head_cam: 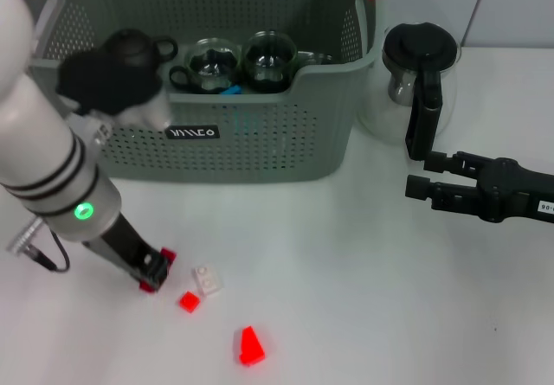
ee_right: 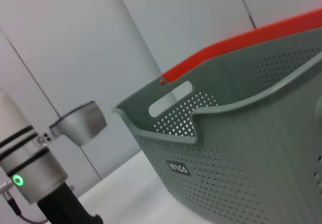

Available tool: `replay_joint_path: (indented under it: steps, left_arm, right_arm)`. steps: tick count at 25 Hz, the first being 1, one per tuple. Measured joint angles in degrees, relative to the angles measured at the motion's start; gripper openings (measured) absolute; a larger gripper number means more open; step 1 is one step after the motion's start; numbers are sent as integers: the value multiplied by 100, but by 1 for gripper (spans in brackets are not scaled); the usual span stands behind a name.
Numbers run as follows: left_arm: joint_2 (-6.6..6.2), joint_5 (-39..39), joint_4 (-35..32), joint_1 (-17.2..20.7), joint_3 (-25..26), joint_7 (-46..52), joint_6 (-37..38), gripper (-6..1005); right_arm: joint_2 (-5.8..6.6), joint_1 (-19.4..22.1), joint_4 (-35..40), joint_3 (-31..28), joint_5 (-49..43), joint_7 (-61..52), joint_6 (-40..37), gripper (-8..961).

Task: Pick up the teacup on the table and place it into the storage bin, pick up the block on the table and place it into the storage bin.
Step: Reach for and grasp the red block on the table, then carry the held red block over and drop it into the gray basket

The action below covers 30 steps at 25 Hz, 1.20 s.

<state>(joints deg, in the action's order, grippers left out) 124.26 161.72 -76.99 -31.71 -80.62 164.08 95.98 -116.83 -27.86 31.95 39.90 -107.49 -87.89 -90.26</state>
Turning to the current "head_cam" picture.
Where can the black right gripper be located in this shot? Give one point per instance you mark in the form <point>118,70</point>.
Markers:
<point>510,190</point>

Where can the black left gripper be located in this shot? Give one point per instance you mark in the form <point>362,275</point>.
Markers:
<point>119,242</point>

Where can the dark red long brick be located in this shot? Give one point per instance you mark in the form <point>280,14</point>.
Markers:
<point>170,255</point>

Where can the small orange-red toy brick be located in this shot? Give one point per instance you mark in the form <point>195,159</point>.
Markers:
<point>189,302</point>

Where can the clear white toy brick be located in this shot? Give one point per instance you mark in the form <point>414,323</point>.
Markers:
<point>208,280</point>

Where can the red sloped toy brick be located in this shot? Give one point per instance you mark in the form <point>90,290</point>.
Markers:
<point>251,348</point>

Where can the blue toy brick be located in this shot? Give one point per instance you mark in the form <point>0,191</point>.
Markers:
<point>230,90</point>

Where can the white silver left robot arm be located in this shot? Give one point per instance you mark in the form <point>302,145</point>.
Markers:
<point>34,143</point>

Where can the grey perforated storage bin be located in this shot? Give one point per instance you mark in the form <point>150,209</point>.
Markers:
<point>281,143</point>

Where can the glass carafe black lid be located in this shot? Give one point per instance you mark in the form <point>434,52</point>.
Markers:
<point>422,47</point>

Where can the black clay teapot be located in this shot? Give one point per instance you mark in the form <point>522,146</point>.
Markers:
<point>134,43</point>

